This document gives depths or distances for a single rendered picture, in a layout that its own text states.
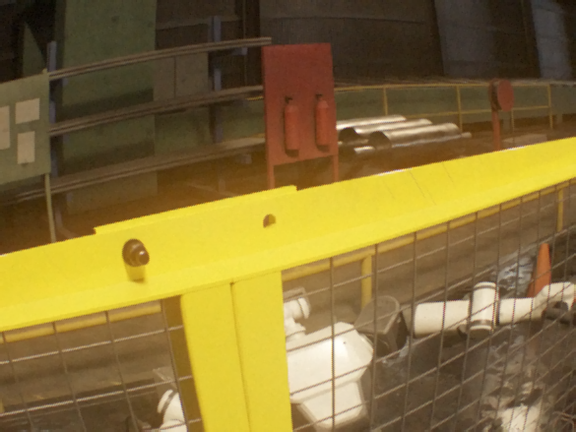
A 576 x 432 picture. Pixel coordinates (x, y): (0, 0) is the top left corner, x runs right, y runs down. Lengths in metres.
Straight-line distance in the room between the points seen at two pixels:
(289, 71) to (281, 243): 7.39
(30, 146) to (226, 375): 6.11
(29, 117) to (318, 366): 5.29
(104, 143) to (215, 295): 8.93
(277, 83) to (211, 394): 7.39
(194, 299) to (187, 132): 10.17
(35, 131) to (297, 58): 3.21
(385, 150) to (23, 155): 4.73
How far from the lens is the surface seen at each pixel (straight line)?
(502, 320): 1.78
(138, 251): 0.61
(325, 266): 4.96
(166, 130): 10.60
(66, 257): 0.60
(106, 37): 9.47
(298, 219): 0.71
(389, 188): 0.78
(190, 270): 0.65
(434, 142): 9.64
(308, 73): 8.22
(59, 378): 4.63
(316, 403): 1.70
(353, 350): 1.72
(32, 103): 6.67
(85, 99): 9.36
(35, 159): 6.73
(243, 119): 11.24
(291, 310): 1.79
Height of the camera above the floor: 2.00
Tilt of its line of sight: 13 degrees down
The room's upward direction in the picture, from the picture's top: 3 degrees counter-clockwise
